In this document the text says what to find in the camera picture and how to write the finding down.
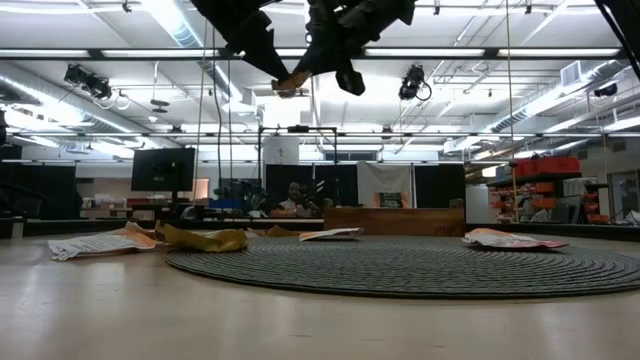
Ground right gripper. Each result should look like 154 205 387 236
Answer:
292 0 416 77

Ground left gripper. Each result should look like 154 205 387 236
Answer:
189 0 293 83

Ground yellow tea packet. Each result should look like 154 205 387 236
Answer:
153 219 250 253

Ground wooden tea box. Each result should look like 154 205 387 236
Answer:
323 207 466 237

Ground red tea packet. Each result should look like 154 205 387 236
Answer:
462 234 570 251

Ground white sign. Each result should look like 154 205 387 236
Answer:
263 137 300 165

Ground black curtain panel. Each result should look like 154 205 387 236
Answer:
264 163 359 209
413 163 466 209
0 144 84 221

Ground white hanging cloth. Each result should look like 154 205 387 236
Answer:
357 162 414 209

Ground black background robot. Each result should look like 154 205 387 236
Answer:
215 177 284 216

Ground person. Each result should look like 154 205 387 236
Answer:
277 182 321 219

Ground blue box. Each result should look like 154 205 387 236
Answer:
208 198 247 210

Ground black computer monitor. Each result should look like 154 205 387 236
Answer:
131 147 196 193

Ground black beam with lights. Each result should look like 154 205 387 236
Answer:
0 46 640 62

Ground white container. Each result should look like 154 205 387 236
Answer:
465 184 497 225

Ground round grey woven placemat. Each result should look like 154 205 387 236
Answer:
164 234 640 300

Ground red storage bin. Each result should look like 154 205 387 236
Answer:
514 156 581 177

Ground white ceiling vent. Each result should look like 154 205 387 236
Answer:
560 60 584 87

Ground shelf rack with orange bins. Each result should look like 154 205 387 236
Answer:
487 172 612 225

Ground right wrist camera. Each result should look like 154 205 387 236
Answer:
334 68 367 98

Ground black background rig frame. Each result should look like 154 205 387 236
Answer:
257 124 339 169

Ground thin black ceiling rail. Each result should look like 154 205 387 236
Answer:
0 131 640 140

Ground black hanging cable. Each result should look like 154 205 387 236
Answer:
212 29 224 199

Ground yellow hanging rope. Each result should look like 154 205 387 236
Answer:
503 0 519 224

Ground silver air duct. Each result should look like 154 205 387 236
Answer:
0 62 134 134
487 59 640 134

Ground black aluminium table frame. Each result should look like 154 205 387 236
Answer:
0 218 640 242

